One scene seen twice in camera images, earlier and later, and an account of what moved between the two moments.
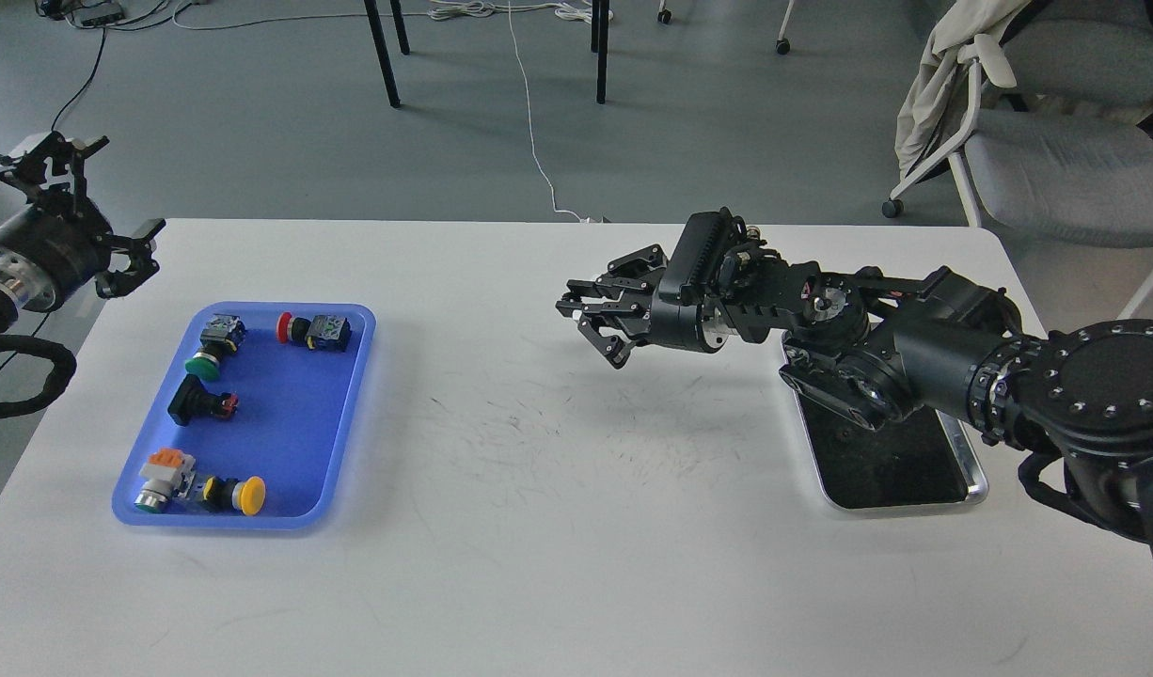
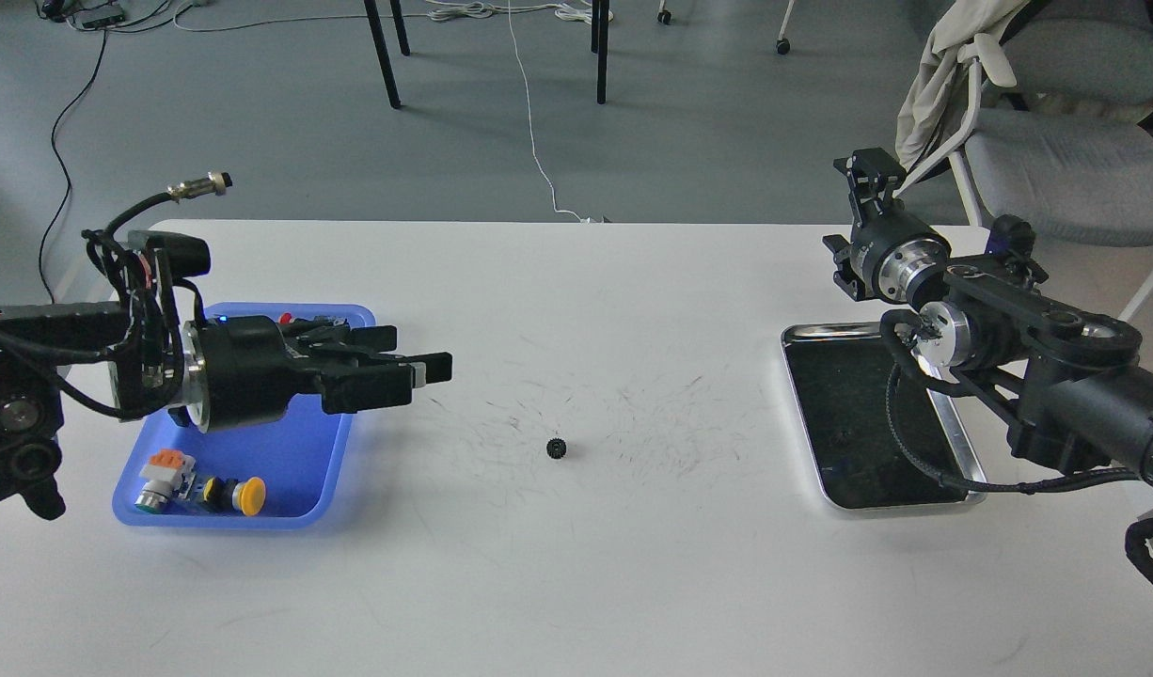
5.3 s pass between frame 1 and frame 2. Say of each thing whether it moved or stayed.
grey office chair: stayed
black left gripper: moved
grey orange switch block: stayed
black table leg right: stayed
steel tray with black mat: stayed
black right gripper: moved
